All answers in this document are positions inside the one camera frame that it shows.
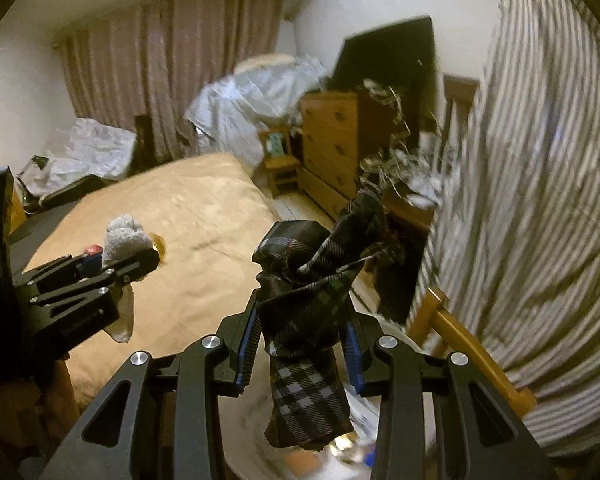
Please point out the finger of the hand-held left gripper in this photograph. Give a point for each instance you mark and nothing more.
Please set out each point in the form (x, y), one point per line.
(92, 263)
(80, 296)

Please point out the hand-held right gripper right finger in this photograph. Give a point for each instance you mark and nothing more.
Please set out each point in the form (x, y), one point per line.
(352, 360)

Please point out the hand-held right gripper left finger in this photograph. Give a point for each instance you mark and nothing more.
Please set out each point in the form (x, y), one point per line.
(245, 355)

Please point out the grey plush toy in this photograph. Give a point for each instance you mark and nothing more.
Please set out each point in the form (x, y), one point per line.
(125, 237)

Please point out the dark plaid cloth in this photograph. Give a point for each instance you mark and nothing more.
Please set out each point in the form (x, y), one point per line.
(300, 300)

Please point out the white plastic bin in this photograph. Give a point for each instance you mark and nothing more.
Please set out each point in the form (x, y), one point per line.
(250, 440)

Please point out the red apple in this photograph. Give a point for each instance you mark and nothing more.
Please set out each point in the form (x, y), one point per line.
(93, 249)

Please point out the grey bed sheet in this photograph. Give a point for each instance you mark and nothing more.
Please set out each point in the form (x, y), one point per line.
(45, 220)

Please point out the yellow plastic wrapper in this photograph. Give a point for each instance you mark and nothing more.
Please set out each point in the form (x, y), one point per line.
(160, 247)

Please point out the dark wooden side table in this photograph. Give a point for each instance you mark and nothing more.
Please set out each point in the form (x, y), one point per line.
(400, 270)

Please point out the orange wooden chair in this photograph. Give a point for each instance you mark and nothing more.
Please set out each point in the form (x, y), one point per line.
(460, 330)

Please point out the small silver cover sheet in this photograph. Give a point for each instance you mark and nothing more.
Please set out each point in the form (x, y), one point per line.
(85, 150)

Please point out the dark wooden chair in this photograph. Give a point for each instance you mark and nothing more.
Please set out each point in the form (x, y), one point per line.
(142, 142)

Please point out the small wooden stool chair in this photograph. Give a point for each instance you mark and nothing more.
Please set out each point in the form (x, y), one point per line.
(280, 165)

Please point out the wooden chest of drawers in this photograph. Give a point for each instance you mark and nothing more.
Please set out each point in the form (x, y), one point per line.
(330, 150)

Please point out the brown curtain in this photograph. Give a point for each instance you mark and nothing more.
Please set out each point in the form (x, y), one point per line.
(180, 70)

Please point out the large silver cover sheet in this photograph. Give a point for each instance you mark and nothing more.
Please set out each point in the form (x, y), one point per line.
(250, 105)

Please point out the striped hanging cloth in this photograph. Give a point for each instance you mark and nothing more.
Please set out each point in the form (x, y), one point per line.
(540, 185)

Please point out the cream pillow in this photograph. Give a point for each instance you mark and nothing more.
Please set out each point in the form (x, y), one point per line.
(265, 62)

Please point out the brown chair back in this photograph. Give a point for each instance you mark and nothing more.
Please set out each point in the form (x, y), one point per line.
(460, 110)

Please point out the black flat television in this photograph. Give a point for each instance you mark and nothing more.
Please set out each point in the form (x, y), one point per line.
(385, 60)

